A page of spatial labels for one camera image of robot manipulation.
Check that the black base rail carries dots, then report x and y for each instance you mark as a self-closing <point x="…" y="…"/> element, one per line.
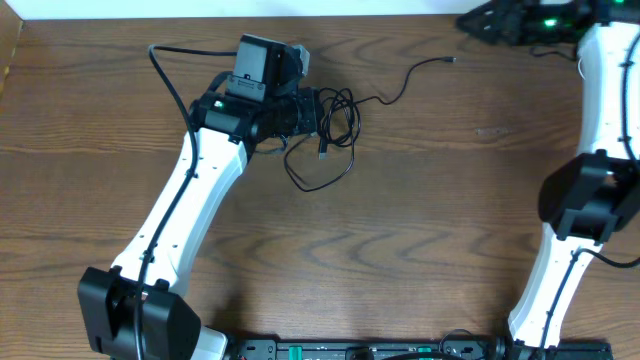
<point x="456" y="347"/>

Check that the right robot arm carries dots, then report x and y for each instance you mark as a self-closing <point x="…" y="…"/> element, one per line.
<point x="594" y="195"/>

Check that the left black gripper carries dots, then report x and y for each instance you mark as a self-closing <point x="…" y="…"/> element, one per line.
<point x="310" y="123"/>

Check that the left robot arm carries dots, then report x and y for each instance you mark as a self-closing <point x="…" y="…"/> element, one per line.
<point x="136" y="309"/>

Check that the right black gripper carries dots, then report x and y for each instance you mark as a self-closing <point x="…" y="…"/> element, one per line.
<point x="497" y="10"/>

